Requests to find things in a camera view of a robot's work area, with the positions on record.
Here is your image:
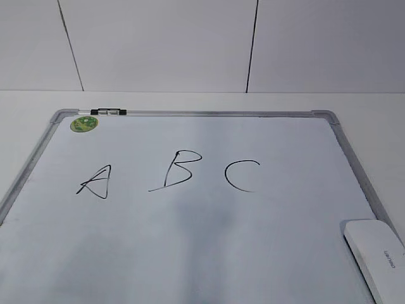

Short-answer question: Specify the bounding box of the white whiteboard eraser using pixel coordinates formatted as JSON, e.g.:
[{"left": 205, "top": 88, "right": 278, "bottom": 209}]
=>
[{"left": 344, "top": 219, "right": 404, "bottom": 304}]

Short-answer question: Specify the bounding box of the green round magnet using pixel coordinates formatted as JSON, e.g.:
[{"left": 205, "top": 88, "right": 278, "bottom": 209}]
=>
[{"left": 70, "top": 116, "right": 99, "bottom": 133}]

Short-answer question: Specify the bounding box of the white board with aluminium frame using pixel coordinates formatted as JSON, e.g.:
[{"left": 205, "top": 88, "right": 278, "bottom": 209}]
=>
[{"left": 1, "top": 110, "right": 403, "bottom": 303}]

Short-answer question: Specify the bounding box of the black and clear frame clip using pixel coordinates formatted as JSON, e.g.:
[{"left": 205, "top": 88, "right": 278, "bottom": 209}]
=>
[{"left": 90, "top": 108, "right": 127, "bottom": 116}]

